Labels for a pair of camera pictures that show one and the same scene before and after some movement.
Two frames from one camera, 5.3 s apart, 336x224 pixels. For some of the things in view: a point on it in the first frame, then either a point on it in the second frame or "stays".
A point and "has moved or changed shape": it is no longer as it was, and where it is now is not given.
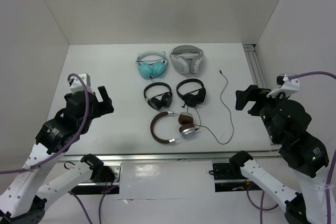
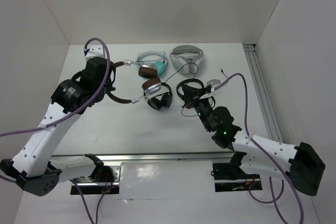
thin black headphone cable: (220, 98) has moved or changed shape
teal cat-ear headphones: (151, 64) stays
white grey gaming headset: (186, 59) stays
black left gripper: (105, 106) to (109, 86)
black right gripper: (253, 92) to (200, 100)
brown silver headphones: (186, 123) to (151, 83)
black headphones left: (163, 100) stays
